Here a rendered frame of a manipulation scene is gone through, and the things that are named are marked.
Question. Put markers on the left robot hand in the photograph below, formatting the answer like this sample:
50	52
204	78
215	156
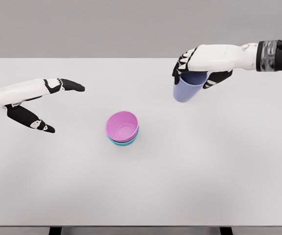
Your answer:
25	91

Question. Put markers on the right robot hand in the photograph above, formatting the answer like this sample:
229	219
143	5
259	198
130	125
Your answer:
205	61

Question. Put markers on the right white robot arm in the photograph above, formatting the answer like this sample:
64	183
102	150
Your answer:
269	55

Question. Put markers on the pink plastic bowl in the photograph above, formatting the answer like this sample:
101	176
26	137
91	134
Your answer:
122	127

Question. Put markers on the lavender blue plastic cup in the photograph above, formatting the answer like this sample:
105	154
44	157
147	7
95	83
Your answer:
186	88

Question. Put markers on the teal plastic bowl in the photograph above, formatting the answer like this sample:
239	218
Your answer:
126	142

